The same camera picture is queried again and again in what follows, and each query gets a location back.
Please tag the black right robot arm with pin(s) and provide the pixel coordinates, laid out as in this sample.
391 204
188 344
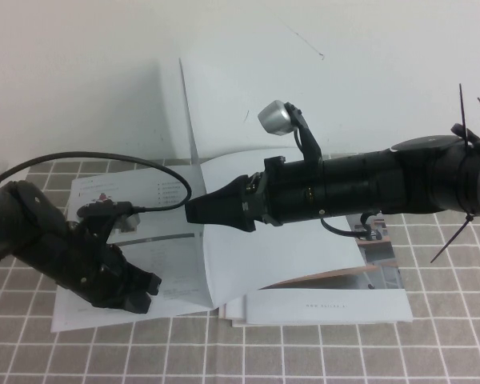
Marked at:
404 180

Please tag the grey white-grid tablecloth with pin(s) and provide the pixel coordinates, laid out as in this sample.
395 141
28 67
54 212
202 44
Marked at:
344 356

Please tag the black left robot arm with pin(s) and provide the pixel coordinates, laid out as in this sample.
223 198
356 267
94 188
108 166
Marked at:
16 224

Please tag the white robot catalogue book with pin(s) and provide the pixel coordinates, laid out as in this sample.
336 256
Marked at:
232 260

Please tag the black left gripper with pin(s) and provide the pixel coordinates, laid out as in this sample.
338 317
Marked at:
80 268

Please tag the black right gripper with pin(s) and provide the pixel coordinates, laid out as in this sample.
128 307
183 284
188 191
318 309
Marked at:
288 192

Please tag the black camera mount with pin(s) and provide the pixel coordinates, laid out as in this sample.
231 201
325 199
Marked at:
100 212
310 140

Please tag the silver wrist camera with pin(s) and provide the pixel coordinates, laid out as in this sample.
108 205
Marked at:
130 224
276 118

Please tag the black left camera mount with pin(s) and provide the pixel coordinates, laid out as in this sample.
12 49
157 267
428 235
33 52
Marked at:
100 212

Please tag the white booklet stack under books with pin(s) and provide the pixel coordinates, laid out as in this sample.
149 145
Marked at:
229 314

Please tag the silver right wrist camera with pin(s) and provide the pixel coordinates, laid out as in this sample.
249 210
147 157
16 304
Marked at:
276 118

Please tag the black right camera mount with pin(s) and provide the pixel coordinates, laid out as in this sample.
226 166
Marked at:
310 140

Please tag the closed book with office photo cover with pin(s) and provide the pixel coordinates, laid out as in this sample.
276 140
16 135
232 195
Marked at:
344 308

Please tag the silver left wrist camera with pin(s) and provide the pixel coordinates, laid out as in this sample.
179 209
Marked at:
130 224

